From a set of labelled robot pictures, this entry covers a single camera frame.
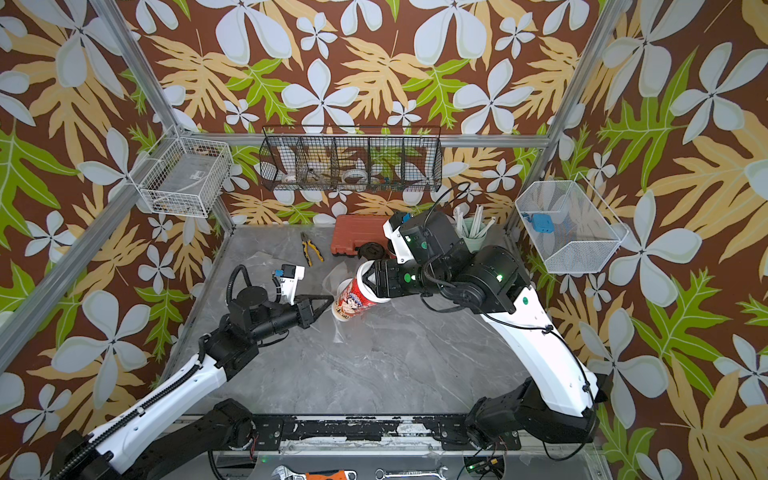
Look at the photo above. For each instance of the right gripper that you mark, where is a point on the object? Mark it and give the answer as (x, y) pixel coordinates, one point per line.
(380, 278)

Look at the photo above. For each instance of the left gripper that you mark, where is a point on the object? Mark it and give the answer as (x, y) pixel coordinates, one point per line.
(300, 312)

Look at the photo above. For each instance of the clear plastic carrier bag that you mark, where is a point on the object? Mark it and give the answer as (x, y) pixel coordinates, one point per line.
(343, 308)

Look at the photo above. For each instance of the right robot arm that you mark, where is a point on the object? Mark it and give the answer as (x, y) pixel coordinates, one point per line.
(557, 403)

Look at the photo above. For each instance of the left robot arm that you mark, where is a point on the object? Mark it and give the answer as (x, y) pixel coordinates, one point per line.
(134, 445)

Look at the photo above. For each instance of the black lid red cup left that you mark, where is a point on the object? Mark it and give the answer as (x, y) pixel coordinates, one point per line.
(372, 251)

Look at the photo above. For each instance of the red plastic tool case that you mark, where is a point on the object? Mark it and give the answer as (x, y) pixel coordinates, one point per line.
(352, 231)

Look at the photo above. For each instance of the yellow black pliers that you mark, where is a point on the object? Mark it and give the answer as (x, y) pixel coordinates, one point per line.
(310, 250)

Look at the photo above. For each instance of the green straw holder cup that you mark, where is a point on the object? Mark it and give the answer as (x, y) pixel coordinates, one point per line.
(472, 232)

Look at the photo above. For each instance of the orange adjustable wrench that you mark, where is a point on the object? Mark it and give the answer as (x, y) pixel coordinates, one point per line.
(283, 472)

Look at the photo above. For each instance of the blue object in basket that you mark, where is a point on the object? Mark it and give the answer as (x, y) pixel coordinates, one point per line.
(540, 222)

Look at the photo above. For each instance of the silver spanner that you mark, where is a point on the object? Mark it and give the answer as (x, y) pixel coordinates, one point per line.
(438, 473)

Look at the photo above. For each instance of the white mesh basket right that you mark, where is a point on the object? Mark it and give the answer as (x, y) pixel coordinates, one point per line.
(587, 232)

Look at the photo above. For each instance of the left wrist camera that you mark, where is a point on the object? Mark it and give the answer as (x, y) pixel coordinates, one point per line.
(286, 280)

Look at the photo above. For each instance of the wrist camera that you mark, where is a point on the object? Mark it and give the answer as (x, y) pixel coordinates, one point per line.
(286, 280)
(391, 230)

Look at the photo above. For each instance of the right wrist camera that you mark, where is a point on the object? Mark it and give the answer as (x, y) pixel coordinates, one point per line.
(391, 230)

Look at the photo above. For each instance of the black wire basket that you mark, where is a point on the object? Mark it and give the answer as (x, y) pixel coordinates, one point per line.
(351, 157)

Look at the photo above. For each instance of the black mounting rail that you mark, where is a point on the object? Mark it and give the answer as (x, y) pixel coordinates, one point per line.
(435, 432)

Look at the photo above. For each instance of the white wire basket left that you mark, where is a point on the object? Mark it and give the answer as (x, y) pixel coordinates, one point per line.
(182, 174)

